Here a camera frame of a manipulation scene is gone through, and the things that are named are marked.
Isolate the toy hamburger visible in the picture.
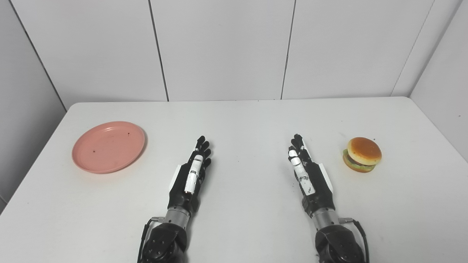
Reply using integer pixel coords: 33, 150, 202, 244
343, 137, 382, 173

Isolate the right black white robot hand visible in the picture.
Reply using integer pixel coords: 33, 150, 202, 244
287, 134, 336, 218

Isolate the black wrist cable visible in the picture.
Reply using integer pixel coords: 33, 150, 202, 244
137, 216, 165, 263
339, 217, 370, 263

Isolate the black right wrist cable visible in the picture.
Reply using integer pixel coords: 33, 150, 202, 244
339, 217, 370, 263

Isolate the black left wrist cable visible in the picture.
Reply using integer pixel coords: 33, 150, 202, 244
137, 216, 165, 263

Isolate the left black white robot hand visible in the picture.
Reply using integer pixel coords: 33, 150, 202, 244
168, 136, 212, 217

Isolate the pink round plate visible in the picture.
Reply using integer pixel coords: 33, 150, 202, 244
72, 121, 146, 174

